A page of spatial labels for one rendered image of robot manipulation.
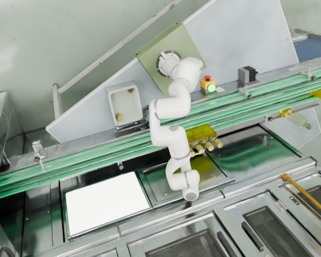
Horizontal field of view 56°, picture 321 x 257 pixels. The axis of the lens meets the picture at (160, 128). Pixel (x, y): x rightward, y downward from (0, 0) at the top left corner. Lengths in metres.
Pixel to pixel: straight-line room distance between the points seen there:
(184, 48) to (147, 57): 0.22
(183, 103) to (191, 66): 0.22
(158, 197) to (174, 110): 0.58
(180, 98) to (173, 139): 0.16
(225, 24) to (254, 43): 0.26
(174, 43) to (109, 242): 1.07
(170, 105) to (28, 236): 1.00
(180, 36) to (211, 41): 0.27
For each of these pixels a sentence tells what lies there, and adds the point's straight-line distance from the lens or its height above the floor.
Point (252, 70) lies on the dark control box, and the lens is 2.04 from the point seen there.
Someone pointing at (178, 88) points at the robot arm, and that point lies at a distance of 1.22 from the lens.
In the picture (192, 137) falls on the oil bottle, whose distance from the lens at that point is 1.74.
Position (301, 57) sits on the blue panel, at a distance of 2.52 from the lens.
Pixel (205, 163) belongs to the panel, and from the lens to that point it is 1.79.
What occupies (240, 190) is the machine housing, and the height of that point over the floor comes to 1.39.
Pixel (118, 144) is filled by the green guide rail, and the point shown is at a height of 0.92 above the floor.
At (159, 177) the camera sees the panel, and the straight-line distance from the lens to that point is 1.73.
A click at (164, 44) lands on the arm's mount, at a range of 1.69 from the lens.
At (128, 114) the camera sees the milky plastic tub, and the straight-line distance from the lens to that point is 1.85.
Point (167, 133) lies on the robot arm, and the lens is 1.19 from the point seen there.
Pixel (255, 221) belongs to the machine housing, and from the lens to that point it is 1.56.
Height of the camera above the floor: 2.39
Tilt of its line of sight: 55 degrees down
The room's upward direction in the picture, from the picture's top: 145 degrees clockwise
